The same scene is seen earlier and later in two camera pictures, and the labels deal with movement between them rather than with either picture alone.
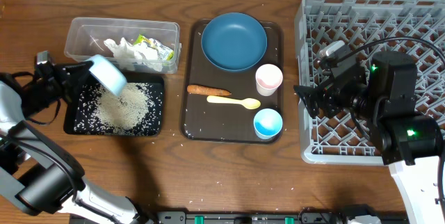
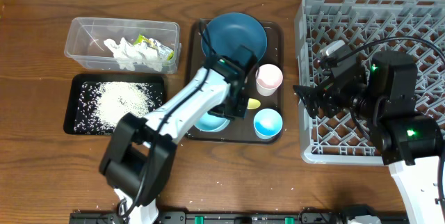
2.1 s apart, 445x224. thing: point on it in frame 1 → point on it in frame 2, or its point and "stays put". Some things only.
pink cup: (268, 78) stays put
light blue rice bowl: (108, 74) → (209, 122)
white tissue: (128, 56) stays put
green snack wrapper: (165, 51) stays put
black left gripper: (71, 80) → (222, 111)
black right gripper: (310, 97) stays put
